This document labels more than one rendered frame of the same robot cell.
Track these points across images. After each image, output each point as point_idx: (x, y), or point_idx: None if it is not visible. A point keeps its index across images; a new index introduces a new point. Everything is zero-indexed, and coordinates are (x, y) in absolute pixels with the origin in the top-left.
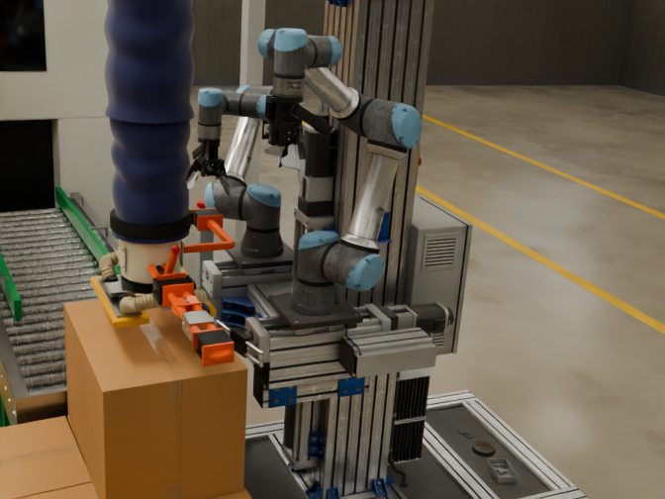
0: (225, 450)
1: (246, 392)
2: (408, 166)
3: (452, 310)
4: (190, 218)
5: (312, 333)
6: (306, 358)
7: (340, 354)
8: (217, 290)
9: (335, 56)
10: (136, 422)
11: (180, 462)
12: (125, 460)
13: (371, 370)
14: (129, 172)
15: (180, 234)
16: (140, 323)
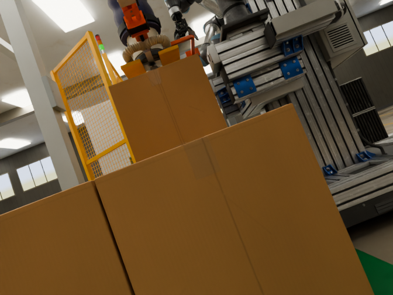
0: (206, 113)
1: (203, 69)
2: None
3: (347, 16)
4: (154, 16)
5: (241, 35)
6: (245, 52)
7: (268, 42)
8: (212, 88)
9: None
10: (135, 102)
11: (177, 126)
12: (138, 130)
13: (286, 26)
14: (111, 0)
15: (147, 19)
16: (134, 62)
